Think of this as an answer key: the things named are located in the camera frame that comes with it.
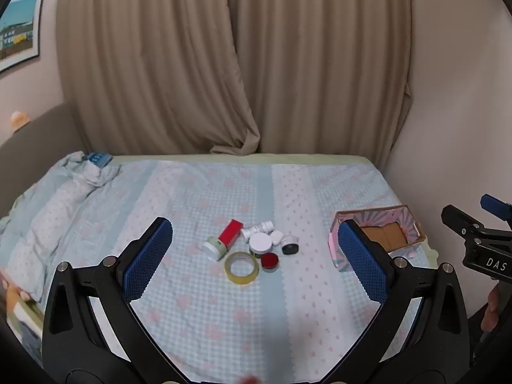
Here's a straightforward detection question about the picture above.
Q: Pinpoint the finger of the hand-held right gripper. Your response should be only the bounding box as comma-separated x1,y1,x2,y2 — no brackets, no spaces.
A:
481,194,512,221
442,205,485,244

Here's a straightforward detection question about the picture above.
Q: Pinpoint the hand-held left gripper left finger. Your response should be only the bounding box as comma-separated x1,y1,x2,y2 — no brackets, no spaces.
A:
42,217,188,384

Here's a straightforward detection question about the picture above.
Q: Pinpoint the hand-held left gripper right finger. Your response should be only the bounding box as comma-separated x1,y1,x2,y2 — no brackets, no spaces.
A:
324,219,469,384

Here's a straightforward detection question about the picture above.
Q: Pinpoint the pink cardboard box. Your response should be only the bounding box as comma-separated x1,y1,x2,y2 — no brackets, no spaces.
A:
329,205,427,273

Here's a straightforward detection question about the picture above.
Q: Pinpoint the green and white jar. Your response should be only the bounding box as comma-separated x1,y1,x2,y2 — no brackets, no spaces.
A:
202,237,228,261

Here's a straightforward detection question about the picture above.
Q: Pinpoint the yellow tape roll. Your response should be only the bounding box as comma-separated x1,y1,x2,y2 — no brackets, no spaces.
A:
224,251,260,287

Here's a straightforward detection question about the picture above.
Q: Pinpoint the red rectangular box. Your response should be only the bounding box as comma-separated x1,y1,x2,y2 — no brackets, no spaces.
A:
219,219,244,247

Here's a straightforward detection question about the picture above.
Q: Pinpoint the red round tin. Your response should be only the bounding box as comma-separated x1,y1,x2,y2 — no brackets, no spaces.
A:
261,253,281,273

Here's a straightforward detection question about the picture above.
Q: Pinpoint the white lidded jar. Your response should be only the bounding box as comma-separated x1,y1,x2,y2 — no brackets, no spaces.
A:
249,233,273,256

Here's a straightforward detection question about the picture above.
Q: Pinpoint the white pill bottle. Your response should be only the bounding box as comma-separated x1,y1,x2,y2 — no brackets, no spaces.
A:
240,220,275,238

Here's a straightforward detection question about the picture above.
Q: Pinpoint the person's right hand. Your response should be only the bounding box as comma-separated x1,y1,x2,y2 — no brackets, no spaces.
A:
481,288,501,331

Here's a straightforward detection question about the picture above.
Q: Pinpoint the light blue patterned blanket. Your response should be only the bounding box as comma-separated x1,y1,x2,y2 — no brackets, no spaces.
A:
0,153,441,384

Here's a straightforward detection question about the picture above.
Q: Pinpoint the beige curtain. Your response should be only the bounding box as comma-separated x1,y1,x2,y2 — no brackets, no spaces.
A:
56,0,261,156
211,0,413,169

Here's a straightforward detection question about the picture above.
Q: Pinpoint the framed wall picture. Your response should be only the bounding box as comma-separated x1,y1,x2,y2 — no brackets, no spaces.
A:
0,0,44,75

